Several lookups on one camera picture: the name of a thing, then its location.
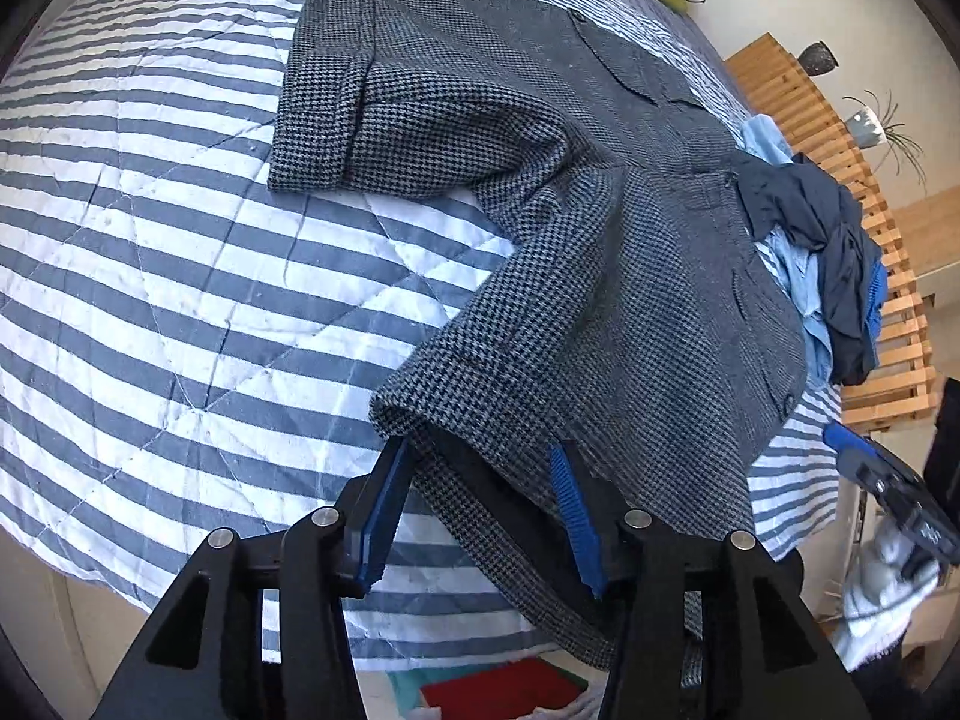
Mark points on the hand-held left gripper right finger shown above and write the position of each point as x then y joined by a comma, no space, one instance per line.
576,521

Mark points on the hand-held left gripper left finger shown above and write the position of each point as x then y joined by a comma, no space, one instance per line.
382,514

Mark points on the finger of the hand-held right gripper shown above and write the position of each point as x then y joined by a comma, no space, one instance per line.
851,444

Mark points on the grey houndstooth shorts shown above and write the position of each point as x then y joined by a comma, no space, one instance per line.
637,277

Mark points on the person's right hand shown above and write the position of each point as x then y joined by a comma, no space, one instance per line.
874,600

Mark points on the light blue garment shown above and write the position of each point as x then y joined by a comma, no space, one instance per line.
795,270

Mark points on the colourful floor mat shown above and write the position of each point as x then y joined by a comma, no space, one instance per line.
495,694

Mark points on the wooden door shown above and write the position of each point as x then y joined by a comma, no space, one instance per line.
930,236

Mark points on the navy blue garment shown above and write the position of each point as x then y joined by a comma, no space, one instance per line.
802,202

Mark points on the potted grass plant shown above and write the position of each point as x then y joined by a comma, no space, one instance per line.
864,124

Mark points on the blue white striped bedspread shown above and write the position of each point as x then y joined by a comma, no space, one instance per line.
150,240

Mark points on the dark ceramic vase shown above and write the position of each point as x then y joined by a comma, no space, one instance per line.
817,58

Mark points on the wooden slatted bed rail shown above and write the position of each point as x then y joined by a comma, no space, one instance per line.
787,97

